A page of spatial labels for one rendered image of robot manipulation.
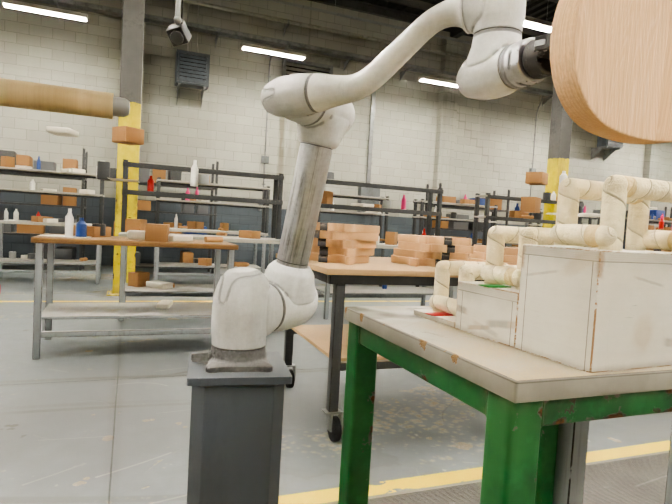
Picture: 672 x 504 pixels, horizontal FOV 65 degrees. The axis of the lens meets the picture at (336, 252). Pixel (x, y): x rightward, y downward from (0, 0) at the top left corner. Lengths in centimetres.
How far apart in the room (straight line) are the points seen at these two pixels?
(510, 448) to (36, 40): 1194
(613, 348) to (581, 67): 40
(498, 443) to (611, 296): 26
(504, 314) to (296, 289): 81
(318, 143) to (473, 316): 78
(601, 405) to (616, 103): 44
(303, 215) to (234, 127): 1054
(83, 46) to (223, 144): 325
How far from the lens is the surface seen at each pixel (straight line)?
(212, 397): 147
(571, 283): 84
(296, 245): 159
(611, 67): 90
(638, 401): 93
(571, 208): 90
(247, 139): 1211
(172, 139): 1187
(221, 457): 153
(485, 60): 120
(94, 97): 73
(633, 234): 103
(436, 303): 113
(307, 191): 158
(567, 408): 82
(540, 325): 88
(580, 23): 87
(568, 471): 160
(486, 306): 97
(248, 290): 146
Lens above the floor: 112
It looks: 3 degrees down
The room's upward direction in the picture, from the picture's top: 3 degrees clockwise
